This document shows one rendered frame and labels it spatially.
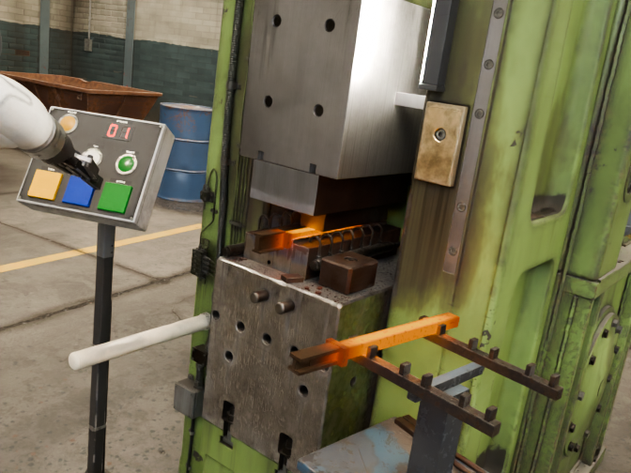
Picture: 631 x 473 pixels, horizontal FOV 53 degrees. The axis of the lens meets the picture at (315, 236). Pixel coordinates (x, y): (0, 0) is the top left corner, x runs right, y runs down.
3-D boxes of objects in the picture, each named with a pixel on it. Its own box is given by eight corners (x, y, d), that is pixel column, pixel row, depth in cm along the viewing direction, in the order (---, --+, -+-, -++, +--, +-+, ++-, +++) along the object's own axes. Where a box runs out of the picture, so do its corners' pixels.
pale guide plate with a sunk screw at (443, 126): (449, 187, 137) (464, 106, 132) (412, 178, 142) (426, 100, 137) (454, 186, 138) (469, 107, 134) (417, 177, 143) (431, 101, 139)
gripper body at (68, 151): (23, 155, 131) (46, 172, 140) (59, 161, 130) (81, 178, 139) (35, 122, 133) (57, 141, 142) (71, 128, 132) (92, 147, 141)
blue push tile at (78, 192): (87, 206, 163) (96, 179, 165) (61, 201, 164) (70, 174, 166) (90, 208, 165) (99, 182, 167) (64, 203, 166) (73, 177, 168)
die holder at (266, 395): (313, 485, 147) (340, 305, 136) (200, 417, 169) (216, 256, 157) (427, 404, 191) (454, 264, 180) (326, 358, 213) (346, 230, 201)
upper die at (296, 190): (313, 216, 145) (318, 175, 142) (249, 197, 156) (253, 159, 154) (405, 201, 178) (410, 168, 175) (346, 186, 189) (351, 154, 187)
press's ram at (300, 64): (369, 188, 135) (400, -12, 125) (238, 155, 157) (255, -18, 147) (455, 177, 168) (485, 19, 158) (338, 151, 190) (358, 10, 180)
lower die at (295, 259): (304, 280, 149) (309, 245, 147) (243, 256, 160) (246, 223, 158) (396, 253, 182) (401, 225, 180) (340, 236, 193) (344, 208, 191)
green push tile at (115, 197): (123, 213, 161) (132, 186, 163) (96, 207, 162) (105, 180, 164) (125, 215, 163) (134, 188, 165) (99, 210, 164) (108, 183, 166)
